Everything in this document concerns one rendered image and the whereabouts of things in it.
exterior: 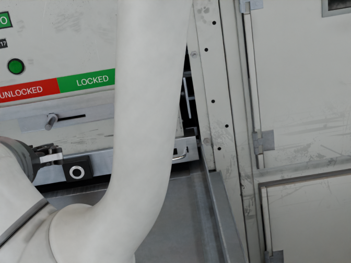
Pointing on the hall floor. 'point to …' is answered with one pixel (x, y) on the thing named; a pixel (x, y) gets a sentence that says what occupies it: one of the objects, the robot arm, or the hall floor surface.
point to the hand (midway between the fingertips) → (45, 153)
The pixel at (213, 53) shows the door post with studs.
